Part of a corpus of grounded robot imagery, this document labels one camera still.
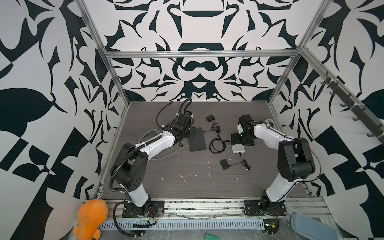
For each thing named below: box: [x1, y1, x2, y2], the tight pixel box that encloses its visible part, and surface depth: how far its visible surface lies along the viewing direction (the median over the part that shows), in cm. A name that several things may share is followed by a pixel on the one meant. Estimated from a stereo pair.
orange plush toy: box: [73, 199, 108, 240], surface depth 67 cm
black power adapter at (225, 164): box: [220, 152, 252, 171], surface depth 90 cm
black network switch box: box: [188, 127, 207, 152], surface depth 98 cm
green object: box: [204, 233, 221, 240], surface depth 69 cm
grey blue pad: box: [291, 213, 340, 240], surface depth 71 cm
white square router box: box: [231, 143, 245, 154], surface depth 94 cm
